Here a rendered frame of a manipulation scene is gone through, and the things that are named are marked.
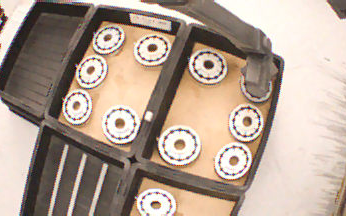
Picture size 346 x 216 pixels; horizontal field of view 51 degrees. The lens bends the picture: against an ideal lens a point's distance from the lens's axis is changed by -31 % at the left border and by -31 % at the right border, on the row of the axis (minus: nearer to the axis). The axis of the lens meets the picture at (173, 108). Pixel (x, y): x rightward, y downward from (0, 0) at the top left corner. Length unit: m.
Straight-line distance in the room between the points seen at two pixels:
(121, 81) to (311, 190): 0.72
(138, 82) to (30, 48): 0.46
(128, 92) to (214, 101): 0.22
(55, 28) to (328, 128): 1.04
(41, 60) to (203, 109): 0.55
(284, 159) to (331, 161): 0.23
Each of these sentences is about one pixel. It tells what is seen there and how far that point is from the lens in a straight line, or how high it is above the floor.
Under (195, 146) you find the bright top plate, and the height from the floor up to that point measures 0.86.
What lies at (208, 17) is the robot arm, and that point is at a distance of 0.85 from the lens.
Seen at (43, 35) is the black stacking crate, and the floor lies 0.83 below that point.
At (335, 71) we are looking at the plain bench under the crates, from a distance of 1.62.
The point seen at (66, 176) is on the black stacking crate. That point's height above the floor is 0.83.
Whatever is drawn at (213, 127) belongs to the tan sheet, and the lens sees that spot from 1.29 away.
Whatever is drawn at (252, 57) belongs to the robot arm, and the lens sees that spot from 1.10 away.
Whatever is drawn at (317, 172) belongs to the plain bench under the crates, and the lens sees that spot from 1.46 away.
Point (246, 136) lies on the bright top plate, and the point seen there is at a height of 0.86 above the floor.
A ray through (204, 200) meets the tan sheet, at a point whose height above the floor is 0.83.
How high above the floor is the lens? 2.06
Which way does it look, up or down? 71 degrees down
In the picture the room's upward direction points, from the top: 6 degrees counter-clockwise
